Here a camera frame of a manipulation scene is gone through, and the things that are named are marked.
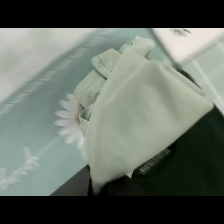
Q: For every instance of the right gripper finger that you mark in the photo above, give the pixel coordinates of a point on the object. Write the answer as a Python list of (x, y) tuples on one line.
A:
[(73, 185)]

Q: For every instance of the pale green shirt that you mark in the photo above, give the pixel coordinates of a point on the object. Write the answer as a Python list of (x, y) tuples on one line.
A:
[(140, 113)]

